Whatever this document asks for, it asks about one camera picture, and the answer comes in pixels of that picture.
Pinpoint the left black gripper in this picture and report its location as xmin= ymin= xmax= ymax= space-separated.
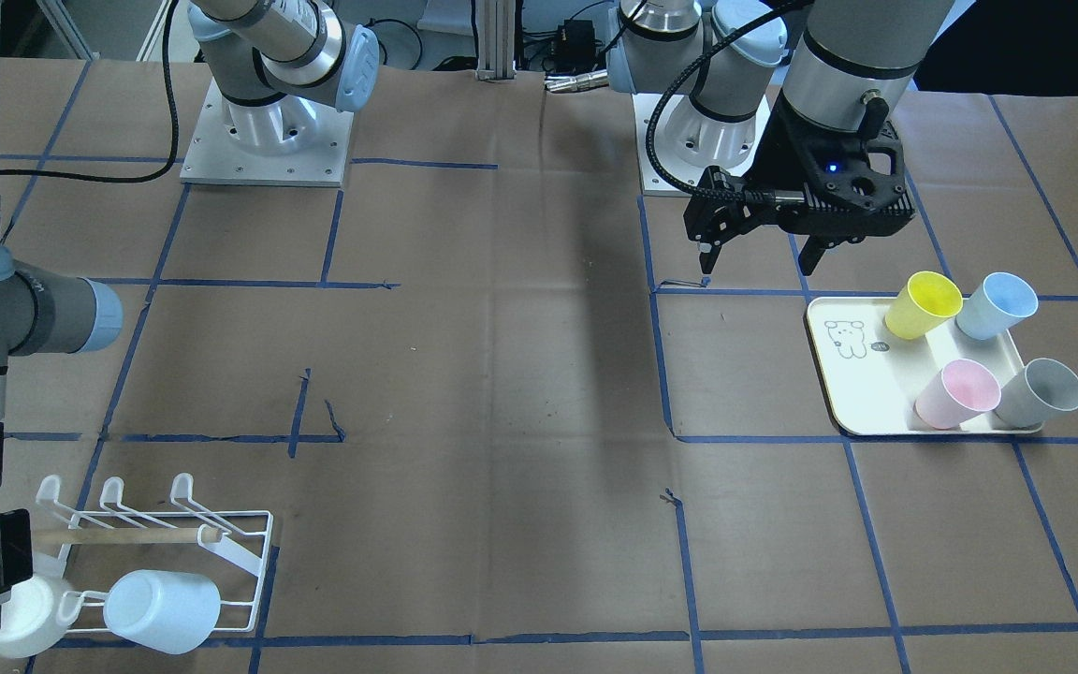
xmin=685 ymin=167 xmax=839 ymax=276

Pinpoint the white plastic cup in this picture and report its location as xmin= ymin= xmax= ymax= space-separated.
xmin=0 ymin=575 xmax=79 ymax=660

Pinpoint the light blue plastic cup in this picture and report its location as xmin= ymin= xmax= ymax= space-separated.
xmin=103 ymin=570 xmax=221 ymax=655

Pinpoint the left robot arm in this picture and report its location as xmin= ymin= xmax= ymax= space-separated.
xmin=605 ymin=1 xmax=953 ymax=274

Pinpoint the yellow plastic cup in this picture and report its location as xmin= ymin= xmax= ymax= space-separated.
xmin=884 ymin=271 xmax=964 ymax=340

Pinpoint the pink plastic cup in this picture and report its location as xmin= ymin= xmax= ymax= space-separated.
xmin=912 ymin=359 xmax=1001 ymax=430

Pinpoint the light blue cup on tray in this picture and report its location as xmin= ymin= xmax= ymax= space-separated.
xmin=955 ymin=271 xmax=1039 ymax=341

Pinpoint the grey plastic cup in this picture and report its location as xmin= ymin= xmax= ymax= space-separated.
xmin=994 ymin=358 xmax=1078 ymax=428

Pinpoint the cream plastic tray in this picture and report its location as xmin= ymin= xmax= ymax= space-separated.
xmin=805 ymin=295 xmax=1024 ymax=436

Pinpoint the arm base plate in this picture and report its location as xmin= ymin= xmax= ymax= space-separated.
xmin=180 ymin=81 xmax=355 ymax=188
xmin=632 ymin=93 xmax=770 ymax=197

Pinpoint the black braided cable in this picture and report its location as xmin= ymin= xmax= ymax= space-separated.
xmin=647 ymin=0 xmax=811 ymax=202
xmin=0 ymin=0 xmax=182 ymax=184

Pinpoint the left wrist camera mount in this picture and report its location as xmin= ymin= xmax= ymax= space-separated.
xmin=746 ymin=91 xmax=915 ymax=242

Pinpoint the white wire cup rack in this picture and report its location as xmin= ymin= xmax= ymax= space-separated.
xmin=33 ymin=473 xmax=275 ymax=637

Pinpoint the aluminium frame post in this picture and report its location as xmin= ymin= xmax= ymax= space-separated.
xmin=471 ymin=0 xmax=520 ymax=81

